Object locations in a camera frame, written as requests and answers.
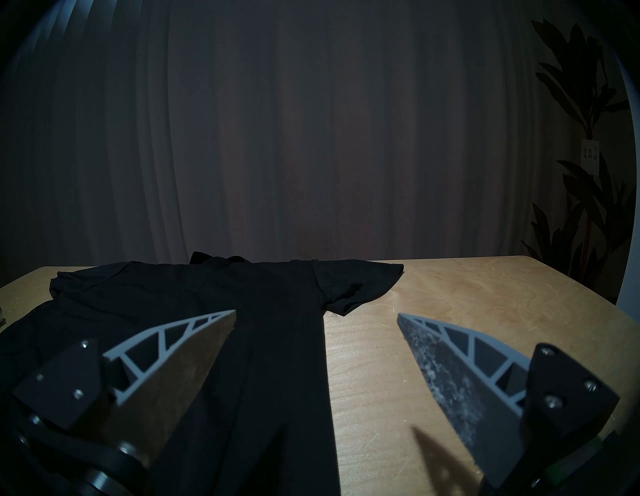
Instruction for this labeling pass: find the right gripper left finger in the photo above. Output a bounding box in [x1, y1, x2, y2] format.
[12, 309, 237, 467]

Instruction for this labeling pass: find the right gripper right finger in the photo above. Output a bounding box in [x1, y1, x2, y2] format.
[397, 313, 621, 490]

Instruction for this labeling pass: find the black short-sleeve t-shirt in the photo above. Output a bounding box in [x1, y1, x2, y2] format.
[0, 251, 405, 496]

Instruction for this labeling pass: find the grey pleated curtain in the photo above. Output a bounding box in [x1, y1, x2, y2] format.
[0, 0, 566, 281]

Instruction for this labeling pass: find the tall dark leafy plant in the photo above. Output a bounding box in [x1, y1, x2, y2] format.
[520, 17, 638, 301]

